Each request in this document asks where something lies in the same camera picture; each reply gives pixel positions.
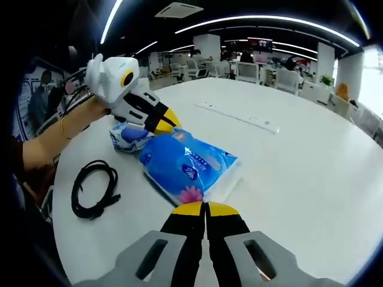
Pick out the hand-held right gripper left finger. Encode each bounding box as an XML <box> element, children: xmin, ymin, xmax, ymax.
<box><xmin>74</xmin><ymin>200</ymin><xmax>207</xmax><ymax>287</ymax></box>

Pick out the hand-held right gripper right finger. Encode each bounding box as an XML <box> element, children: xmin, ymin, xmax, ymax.
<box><xmin>206</xmin><ymin>200</ymin><xmax>344</xmax><ymax>287</ymax></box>

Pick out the white-blue wipes packet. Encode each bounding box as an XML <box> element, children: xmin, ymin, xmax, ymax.
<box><xmin>108</xmin><ymin>120</ymin><xmax>157</xmax><ymax>154</ymax></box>

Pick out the blue tissue pack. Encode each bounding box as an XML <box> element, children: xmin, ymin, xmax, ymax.
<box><xmin>138</xmin><ymin>126</ymin><xmax>241</xmax><ymax>207</ymax></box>

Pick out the black cable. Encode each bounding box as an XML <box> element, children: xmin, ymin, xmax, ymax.
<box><xmin>71</xmin><ymin>159</ymin><xmax>122</xmax><ymax>221</ymax></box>

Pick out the group of white office chairs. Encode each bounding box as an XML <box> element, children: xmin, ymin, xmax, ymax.
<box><xmin>148</xmin><ymin>57</ymin><xmax>303</xmax><ymax>94</ymax></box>

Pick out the long curved ceiling light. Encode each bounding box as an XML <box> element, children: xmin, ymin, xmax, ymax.
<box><xmin>100</xmin><ymin>0</ymin><xmax>124</xmax><ymax>45</ymax></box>
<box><xmin>174</xmin><ymin>15</ymin><xmax>361</xmax><ymax>47</ymax></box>

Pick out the white power strip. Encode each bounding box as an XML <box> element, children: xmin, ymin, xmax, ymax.
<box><xmin>194</xmin><ymin>100</ymin><xmax>281</xmax><ymax>135</ymax></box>

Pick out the ceiling air conditioner vent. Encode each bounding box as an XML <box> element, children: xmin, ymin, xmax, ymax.
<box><xmin>154</xmin><ymin>2</ymin><xmax>205</xmax><ymax>19</ymax></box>

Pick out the green potted plant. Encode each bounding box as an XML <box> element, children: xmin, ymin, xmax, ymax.
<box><xmin>319</xmin><ymin>74</ymin><xmax>335</xmax><ymax>88</ymax></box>

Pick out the orange bag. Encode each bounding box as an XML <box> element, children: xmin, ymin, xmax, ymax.
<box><xmin>336</xmin><ymin>83</ymin><xmax>350</xmax><ymax>100</ymax></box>

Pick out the window with white blinds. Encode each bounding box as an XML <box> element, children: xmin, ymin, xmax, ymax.
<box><xmin>357</xmin><ymin>48</ymin><xmax>383</xmax><ymax>119</ymax></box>

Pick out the thin wrist bracelet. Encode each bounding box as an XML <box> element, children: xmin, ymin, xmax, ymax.
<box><xmin>59</xmin><ymin>115</ymin><xmax>73</xmax><ymax>141</ymax></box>

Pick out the wall screen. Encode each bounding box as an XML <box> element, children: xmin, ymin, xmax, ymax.
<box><xmin>247</xmin><ymin>38</ymin><xmax>274</xmax><ymax>52</ymax></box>

